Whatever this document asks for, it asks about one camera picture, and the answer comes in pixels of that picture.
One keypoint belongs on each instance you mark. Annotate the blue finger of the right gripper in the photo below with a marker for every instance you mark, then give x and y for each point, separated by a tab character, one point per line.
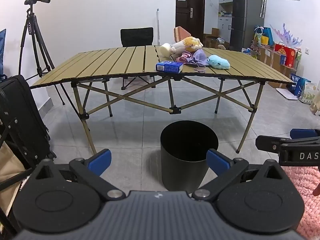
298	133

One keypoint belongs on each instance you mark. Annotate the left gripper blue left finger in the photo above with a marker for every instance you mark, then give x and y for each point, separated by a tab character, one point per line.
99	162

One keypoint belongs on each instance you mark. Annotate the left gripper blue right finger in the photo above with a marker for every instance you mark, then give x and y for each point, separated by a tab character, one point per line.
218	162

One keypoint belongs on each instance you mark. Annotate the light blue plush toy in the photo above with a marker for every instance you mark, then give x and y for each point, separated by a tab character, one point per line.
217	62

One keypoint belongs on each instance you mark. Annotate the purple knitted cloth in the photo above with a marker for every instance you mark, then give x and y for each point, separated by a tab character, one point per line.
199	61

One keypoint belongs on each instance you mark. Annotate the blue tissue box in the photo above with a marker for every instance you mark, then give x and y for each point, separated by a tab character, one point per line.
169	67

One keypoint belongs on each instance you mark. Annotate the yellow white plush toy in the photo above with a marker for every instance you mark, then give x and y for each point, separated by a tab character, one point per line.
190	44

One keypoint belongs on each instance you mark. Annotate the pink satin bow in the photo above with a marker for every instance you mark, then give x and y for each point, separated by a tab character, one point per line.
185	58

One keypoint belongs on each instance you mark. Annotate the black trash bin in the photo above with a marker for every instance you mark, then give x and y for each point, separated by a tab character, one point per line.
184	147

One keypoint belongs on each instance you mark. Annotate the right hand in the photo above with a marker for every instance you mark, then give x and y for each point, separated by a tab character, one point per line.
316	191

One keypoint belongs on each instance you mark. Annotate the pink fuzzy sleeve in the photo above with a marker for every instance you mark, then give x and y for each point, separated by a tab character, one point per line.
306	179

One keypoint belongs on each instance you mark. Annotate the red gift box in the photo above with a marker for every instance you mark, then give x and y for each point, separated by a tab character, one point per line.
287	54

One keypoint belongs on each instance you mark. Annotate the cardboard boxes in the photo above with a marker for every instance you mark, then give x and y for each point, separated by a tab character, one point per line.
273	59

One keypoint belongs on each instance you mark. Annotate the black suitcase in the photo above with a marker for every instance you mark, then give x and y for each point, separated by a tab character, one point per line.
27	135

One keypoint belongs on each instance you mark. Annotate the folding camping table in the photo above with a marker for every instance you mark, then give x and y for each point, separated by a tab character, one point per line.
242	84

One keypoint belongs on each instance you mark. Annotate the black folding chair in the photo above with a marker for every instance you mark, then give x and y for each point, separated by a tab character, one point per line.
136	37

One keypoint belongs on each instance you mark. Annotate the layered cake sponge toy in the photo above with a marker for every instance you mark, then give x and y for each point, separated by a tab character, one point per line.
180	34

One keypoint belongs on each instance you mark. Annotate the grey refrigerator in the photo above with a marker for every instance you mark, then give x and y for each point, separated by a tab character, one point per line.
246	17

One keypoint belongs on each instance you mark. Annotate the white mop pole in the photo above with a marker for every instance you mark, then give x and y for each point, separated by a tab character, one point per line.
158	27

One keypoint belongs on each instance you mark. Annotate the dark entrance door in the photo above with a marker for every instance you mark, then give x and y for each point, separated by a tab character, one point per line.
190	16

